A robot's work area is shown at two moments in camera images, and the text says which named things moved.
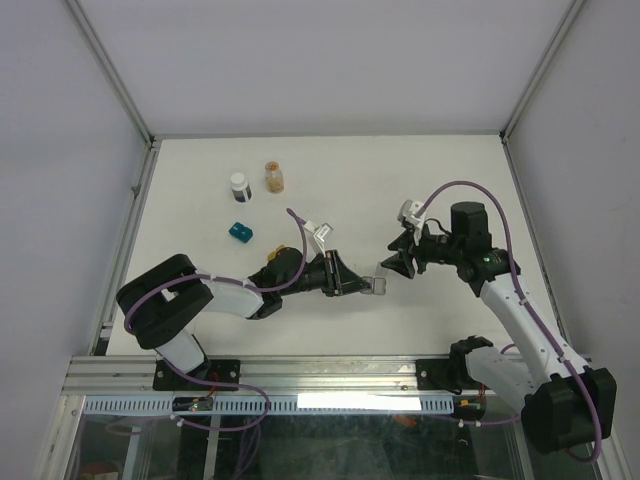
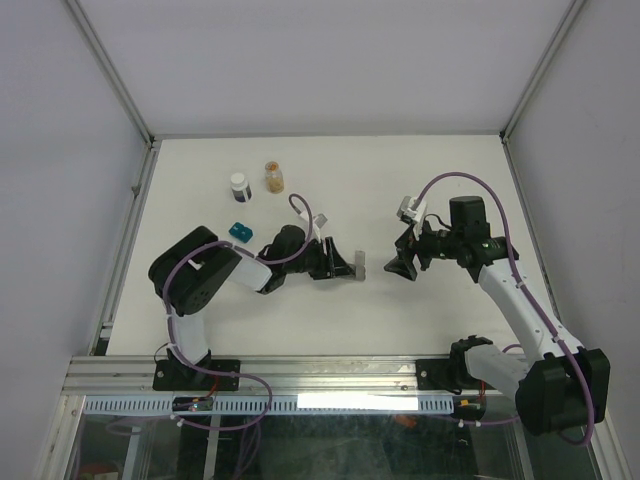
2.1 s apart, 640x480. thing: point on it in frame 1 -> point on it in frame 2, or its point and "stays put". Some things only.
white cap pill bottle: (241, 188) stays put
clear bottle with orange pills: (274, 177) stays put
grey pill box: (377, 282) -> (360, 265)
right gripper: (401, 261) stays put
